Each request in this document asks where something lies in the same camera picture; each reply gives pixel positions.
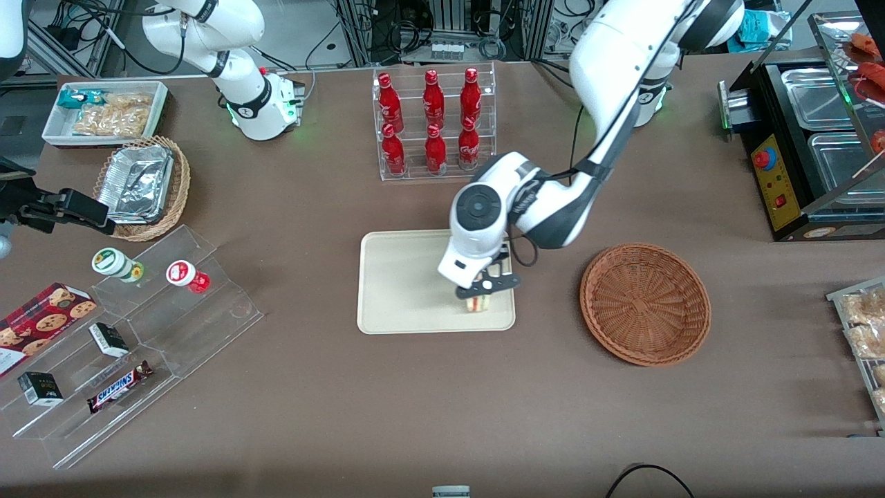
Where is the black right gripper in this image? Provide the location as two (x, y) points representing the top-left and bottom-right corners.
(0, 156), (117, 237)

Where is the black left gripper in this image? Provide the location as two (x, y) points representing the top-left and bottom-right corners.
(454, 255), (522, 305)

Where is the beige rectangular tray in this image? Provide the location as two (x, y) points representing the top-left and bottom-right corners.
(356, 228), (517, 335)

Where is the oval wicker basket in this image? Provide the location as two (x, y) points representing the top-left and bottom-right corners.
(92, 135), (192, 243)

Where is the round brown wicker basket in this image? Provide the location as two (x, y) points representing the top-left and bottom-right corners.
(579, 242), (712, 368)

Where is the tray of packaged pastries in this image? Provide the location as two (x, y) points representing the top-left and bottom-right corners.
(826, 276), (885, 438)

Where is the green-capped white drink bottle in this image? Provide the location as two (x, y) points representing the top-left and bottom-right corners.
(91, 247), (145, 285)

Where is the stack of foil trays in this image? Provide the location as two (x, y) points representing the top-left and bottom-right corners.
(97, 144), (175, 225)

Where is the white rectangular bin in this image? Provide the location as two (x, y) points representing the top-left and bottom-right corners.
(41, 80), (171, 150)

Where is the clear bag of crackers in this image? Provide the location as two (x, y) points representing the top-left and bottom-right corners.
(72, 93), (154, 138)

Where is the red-capped drink bottle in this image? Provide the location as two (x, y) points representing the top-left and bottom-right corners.
(165, 259), (211, 295)

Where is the teal snack packet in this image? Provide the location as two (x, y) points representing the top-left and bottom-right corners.
(57, 89), (110, 110)

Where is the red cookie box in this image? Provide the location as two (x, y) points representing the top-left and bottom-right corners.
(0, 282), (98, 378)

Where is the clear acrylic bottle rack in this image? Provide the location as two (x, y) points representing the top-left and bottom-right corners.
(372, 62), (497, 183)

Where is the small black box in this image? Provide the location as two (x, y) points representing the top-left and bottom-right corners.
(17, 371), (64, 407)
(88, 322), (131, 359)

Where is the red cola bottle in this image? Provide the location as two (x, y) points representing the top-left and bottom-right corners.
(460, 67), (483, 125)
(422, 69), (445, 128)
(377, 72), (404, 131)
(425, 123), (448, 174)
(381, 123), (407, 176)
(458, 116), (481, 172)

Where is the clear acrylic stepped stand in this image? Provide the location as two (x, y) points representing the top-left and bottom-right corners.
(0, 224), (266, 471)

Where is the snickers chocolate bar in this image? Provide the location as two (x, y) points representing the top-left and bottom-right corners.
(86, 360), (153, 415)

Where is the black food warmer appliance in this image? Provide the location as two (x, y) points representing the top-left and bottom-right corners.
(718, 10), (885, 243)

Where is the steel warmer pan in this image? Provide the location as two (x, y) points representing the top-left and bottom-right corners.
(780, 66), (859, 131)
(807, 131), (885, 192)

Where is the teal plastic bag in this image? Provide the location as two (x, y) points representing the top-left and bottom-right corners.
(727, 10), (793, 53)

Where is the black cable loop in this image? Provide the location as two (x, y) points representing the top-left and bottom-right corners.
(605, 463), (696, 498)

